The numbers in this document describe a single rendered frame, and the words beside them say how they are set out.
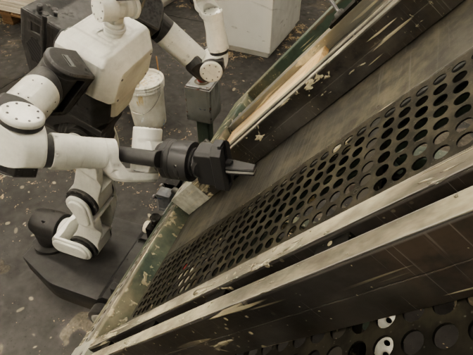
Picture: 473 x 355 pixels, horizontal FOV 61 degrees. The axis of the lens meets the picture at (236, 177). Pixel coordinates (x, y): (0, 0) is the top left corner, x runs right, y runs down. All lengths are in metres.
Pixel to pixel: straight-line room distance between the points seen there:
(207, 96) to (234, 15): 2.30
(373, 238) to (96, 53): 0.95
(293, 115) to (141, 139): 0.33
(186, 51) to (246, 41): 2.62
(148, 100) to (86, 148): 2.10
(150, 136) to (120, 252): 1.27
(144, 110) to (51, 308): 1.46
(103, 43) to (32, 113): 0.40
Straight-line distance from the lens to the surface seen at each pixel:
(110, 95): 1.19
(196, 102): 1.77
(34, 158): 0.84
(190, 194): 1.17
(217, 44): 1.40
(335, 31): 1.26
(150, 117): 3.03
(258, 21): 3.89
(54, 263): 2.19
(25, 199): 2.82
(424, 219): 0.29
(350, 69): 0.82
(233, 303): 0.42
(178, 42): 1.40
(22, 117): 0.83
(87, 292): 2.03
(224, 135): 1.50
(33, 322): 2.25
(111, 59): 1.15
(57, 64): 1.05
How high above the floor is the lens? 1.82
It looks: 43 degrees down
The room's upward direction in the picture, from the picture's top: straight up
